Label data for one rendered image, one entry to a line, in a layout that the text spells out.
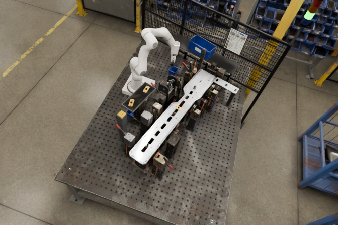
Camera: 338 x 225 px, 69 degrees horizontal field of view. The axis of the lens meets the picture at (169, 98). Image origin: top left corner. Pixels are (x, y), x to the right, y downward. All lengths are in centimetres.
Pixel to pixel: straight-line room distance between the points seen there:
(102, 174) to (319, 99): 380
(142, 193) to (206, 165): 71
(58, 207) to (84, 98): 155
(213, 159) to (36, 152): 221
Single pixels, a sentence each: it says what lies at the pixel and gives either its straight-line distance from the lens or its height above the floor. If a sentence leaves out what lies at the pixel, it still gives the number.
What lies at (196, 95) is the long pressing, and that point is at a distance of 273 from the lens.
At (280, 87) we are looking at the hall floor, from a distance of 475.
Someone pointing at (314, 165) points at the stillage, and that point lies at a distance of 391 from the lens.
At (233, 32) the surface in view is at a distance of 300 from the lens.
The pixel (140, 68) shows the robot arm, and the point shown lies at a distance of 265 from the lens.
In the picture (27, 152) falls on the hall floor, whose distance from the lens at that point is 367.
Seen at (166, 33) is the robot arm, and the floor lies 152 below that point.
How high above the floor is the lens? 308
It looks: 52 degrees down
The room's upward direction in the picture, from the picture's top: 10 degrees clockwise
